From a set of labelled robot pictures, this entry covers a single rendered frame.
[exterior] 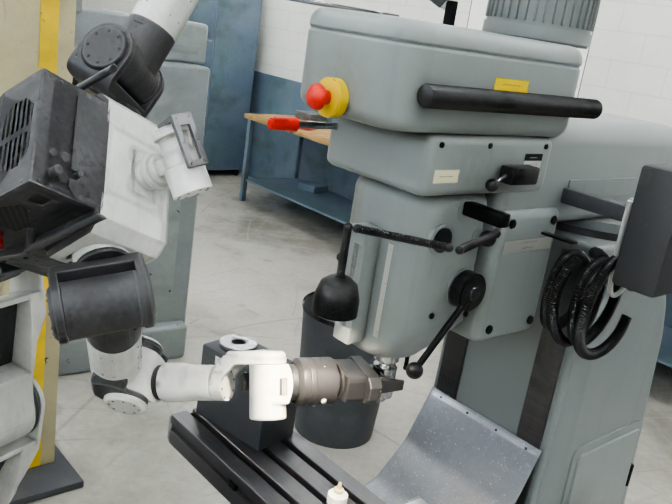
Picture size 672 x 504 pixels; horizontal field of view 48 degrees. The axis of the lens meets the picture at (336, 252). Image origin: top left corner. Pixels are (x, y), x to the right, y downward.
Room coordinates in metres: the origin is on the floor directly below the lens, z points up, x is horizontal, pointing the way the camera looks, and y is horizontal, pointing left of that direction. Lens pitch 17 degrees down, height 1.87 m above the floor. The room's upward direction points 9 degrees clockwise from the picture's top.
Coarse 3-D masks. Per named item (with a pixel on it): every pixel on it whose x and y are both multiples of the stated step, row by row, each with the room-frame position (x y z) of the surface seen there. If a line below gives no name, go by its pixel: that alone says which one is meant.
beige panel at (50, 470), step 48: (0, 0) 2.48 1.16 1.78; (48, 0) 2.58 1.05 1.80; (0, 48) 2.48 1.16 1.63; (48, 48) 2.58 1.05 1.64; (0, 96) 2.48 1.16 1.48; (0, 288) 2.49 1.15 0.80; (48, 336) 2.61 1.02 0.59; (48, 384) 2.62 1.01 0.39; (48, 432) 2.63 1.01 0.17; (48, 480) 2.52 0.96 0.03
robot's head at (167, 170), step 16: (160, 144) 1.20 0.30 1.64; (176, 144) 1.19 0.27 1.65; (192, 144) 1.22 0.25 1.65; (144, 160) 1.21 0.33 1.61; (160, 160) 1.20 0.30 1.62; (176, 160) 1.18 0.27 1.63; (160, 176) 1.20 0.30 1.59; (176, 176) 1.17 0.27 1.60; (192, 176) 1.17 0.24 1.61; (208, 176) 1.20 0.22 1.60; (176, 192) 1.17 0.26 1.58; (192, 192) 1.18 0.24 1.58
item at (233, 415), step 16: (224, 336) 1.71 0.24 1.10; (240, 336) 1.72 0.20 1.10; (208, 352) 1.66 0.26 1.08; (224, 352) 1.65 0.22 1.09; (240, 400) 1.59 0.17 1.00; (208, 416) 1.65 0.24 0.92; (224, 416) 1.62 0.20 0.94; (240, 416) 1.59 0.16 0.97; (288, 416) 1.62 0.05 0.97; (240, 432) 1.58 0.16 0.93; (256, 432) 1.55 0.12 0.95; (272, 432) 1.58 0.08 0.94; (288, 432) 1.63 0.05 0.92; (256, 448) 1.55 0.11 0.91
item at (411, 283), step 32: (384, 192) 1.26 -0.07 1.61; (384, 224) 1.25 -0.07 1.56; (416, 224) 1.22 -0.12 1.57; (448, 224) 1.25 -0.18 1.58; (480, 224) 1.31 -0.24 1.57; (384, 256) 1.24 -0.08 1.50; (416, 256) 1.22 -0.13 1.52; (448, 256) 1.26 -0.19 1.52; (384, 288) 1.23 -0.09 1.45; (416, 288) 1.22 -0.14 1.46; (448, 288) 1.27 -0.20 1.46; (384, 320) 1.23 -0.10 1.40; (416, 320) 1.23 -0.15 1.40; (384, 352) 1.24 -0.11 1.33; (416, 352) 1.29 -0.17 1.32
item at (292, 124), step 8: (272, 120) 1.22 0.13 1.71; (280, 120) 1.23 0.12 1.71; (288, 120) 1.24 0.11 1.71; (296, 120) 1.25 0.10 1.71; (272, 128) 1.22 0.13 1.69; (280, 128) 1.23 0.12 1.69; (288, 128) 1.24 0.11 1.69; (296, 128) 1.25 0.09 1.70; (304, 128) 1.27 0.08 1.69; (312, 128) 1.28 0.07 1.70; (320, 128) 1.29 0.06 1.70; (328, 128) 1.30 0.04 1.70; (336, 128) 1.31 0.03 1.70
